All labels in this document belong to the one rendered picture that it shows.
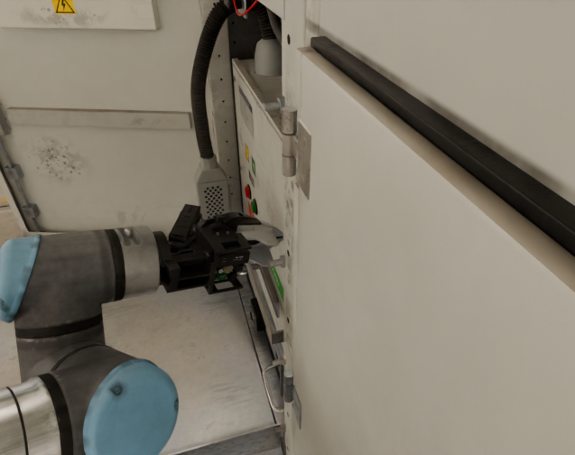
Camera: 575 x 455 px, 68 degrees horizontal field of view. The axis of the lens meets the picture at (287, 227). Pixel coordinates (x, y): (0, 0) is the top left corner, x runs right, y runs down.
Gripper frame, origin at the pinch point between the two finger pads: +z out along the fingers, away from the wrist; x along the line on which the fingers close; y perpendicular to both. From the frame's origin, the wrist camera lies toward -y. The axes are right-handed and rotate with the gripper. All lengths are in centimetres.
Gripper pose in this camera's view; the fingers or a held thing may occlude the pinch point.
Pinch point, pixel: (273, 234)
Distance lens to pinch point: 68.5
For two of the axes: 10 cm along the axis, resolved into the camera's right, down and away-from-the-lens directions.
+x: 2.2, -8.5, -4.8
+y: 5.2, 5.1, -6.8
